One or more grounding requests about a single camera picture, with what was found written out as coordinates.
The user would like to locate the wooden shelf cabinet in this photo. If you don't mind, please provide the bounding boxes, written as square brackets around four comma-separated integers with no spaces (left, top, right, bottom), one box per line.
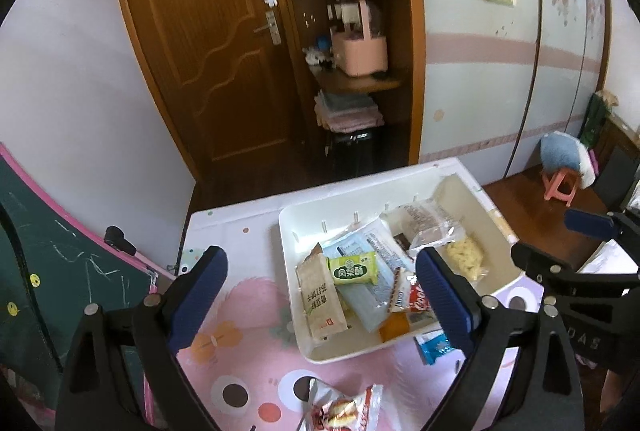
[270,0,427,182]

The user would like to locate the black clip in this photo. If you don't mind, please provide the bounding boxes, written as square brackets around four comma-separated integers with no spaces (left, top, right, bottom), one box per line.
[104,226,139,258]

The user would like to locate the orange label brown cake packet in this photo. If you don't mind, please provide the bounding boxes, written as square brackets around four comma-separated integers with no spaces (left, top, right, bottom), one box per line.
[379,311,414,344]

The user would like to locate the white bedding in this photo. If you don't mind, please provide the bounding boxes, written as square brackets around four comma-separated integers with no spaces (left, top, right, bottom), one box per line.
[580,238,640,277]

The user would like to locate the small blue white toys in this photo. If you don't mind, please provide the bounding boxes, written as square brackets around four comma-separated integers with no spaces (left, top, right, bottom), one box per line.
[304,36,335,70]

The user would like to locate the red label white snack bag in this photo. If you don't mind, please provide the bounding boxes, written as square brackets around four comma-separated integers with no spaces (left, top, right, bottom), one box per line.
[389,267,437,327]

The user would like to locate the pink basket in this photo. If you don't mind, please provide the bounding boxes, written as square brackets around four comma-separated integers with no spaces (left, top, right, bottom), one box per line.
[330,0,390,78]

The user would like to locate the pale yellow cracker packet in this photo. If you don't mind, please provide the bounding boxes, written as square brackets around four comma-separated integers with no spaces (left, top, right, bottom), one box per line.
[444,236,489,283]

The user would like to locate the person's right forearm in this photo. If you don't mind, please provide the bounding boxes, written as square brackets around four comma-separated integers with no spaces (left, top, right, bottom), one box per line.
[597,353,640,431]

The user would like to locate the pink stool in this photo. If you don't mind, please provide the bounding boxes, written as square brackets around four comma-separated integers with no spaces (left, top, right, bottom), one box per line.
[544,168,581,202]

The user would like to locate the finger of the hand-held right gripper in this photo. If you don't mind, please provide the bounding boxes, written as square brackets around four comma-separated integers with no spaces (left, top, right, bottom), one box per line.
[565,208,618,243]
[510,241,583,296]

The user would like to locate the large clear bread bag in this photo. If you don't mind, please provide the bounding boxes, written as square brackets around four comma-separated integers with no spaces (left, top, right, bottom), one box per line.
[382,200,463,260]

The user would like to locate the folded towels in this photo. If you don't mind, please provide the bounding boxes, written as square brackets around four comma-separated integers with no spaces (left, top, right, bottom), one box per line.
[314,91,385,134]

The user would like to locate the light blue snack packet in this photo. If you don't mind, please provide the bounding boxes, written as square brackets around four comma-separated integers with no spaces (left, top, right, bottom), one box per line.
[322,230,403,333]

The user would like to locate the pale sliding wardrobe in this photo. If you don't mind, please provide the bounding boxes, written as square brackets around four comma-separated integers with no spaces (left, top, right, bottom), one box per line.
[410,0,612,192]

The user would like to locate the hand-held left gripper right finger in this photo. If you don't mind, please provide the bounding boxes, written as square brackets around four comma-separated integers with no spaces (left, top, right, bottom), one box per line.
[415,247,585,431]

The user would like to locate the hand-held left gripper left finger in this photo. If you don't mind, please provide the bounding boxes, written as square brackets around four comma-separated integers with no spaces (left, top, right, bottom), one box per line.
[54,246,229,431]

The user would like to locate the metal door handle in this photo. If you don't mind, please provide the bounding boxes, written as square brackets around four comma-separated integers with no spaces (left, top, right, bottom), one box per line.
[253,0,284,45]

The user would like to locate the blue foil snack packet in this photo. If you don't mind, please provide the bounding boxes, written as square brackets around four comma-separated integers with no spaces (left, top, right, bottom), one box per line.
[414,331,457,366]

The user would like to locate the green snack packet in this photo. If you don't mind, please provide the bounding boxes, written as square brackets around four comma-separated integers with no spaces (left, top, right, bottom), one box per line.
[327,251,379,287]

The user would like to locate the black cable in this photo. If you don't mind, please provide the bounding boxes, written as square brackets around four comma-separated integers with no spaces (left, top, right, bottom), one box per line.
[0,200,67,372]

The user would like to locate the green chalkboard with pink frame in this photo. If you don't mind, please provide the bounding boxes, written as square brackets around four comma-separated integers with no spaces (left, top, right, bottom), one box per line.
[0,143,162,431]

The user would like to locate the black bin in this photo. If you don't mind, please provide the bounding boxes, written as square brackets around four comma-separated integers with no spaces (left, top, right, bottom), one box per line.
[325,128,389,180]

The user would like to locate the blue cushion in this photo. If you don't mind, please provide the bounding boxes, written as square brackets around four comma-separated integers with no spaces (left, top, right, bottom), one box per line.
[541,133,597,188]

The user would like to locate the brown wooden door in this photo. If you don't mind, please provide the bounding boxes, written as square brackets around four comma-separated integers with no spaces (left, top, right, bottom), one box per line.
[107,0,303,184]

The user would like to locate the beige snack packet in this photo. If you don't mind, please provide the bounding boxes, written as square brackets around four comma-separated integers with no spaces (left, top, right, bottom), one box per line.
[295,242,349,345]

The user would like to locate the white plastic bin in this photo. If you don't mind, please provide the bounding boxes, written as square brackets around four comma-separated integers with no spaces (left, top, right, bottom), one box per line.
[277,173,526,364]

